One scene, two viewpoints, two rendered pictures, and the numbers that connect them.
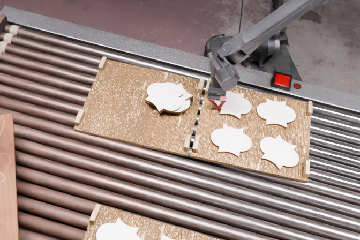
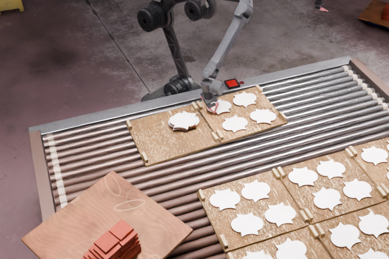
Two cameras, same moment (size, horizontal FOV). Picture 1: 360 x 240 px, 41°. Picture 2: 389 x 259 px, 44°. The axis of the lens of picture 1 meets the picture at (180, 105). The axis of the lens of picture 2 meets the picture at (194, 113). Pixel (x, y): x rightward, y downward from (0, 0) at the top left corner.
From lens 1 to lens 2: 1.18 m
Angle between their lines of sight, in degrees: 22
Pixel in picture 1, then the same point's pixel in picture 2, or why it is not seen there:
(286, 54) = (196, 86)
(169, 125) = (196, 134)
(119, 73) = (142, 125)
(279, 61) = not seen: hidden behind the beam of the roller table
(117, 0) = (46, 113)
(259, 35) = (222, 55)
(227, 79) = (219, 87)
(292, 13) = (234, 34)
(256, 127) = (241, 111)
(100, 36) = (109, 113)
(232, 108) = (221, 108)
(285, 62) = not seen: hidden behind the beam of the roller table
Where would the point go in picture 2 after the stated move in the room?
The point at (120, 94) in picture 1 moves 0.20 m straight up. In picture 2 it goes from (154, 134) to (152, 106)
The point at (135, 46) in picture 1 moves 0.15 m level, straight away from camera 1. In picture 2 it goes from (136, 108) to (122, 95)
